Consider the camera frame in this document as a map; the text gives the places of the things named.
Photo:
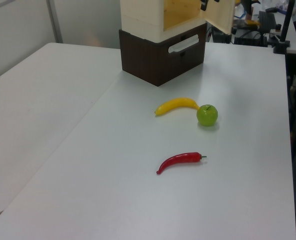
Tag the dark brown drawer box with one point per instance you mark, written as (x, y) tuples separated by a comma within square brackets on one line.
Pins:
[(150, 60)]

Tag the yellow object on desk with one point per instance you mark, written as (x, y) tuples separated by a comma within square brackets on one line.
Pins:
[(252, 22)]

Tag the black equipment box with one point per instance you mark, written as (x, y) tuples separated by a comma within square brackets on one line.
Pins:
[(250, 37)]

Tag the cream cabinet body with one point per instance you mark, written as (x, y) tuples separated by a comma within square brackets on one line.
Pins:
[(142, 17)]

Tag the black camera stand with clamp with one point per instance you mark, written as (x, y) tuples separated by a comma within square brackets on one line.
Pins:
[(284, 30)]

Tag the green toy apple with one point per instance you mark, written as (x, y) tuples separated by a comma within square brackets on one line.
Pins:
[(207, 115)]

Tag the yellow toy banana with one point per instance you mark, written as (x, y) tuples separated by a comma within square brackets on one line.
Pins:
[(175, 103)]

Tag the red toy chili pepper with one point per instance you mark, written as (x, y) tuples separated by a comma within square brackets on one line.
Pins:
[(180, 160)]

